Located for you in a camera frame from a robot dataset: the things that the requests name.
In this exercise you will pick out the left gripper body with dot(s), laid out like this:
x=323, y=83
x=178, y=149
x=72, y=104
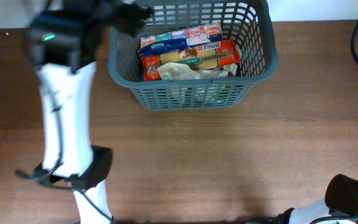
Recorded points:
x=125, y=17

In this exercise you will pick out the beige powder pouch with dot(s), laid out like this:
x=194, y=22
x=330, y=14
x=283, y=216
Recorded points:
x=176, y=71

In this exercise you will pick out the Kleenex tissue multipack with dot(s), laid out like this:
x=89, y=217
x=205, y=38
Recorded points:
x=181, y=39

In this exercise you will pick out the San Remo spaghetti packet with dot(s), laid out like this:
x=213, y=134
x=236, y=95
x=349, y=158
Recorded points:
x=207, y=56

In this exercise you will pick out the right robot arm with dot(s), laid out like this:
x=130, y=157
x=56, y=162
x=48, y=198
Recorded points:
x=339, y=205

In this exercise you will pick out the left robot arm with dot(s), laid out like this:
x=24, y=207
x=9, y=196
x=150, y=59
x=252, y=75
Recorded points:
x=61, y=46

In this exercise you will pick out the grey plastic basket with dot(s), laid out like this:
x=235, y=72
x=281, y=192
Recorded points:
x=246, y=22

